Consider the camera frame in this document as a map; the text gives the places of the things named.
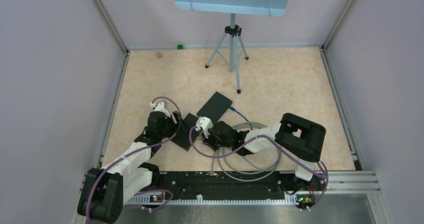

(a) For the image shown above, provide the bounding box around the grey cable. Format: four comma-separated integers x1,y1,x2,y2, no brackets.
209,121,283,183

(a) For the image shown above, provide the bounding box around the black mat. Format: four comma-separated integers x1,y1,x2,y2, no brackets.
171,111,198,152

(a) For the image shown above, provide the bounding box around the blue ethernet cable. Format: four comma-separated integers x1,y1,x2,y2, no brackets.
229,105,253,131

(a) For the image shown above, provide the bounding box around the black network switch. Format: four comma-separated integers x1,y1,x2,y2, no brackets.
196,91,233,124

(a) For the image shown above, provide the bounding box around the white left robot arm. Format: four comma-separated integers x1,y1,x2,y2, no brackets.
76,111,183,224

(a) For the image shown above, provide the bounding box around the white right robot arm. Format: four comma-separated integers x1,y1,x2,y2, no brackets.
193,113,327,190

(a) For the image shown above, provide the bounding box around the small wooden cube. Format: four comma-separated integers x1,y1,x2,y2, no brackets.
155,51,163,59

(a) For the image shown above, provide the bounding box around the light blue tripod stand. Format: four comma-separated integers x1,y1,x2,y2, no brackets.
174,0,289,94

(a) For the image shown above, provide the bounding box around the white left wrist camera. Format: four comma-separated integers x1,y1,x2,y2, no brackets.
150,101,171,118

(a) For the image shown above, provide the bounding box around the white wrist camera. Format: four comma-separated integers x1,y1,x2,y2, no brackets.
150,101,171,118
195,116,214,139

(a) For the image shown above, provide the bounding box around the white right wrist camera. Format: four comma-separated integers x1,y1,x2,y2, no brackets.
195,116,214,139

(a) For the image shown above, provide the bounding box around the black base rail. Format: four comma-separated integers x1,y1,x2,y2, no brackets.
141,171,325,201

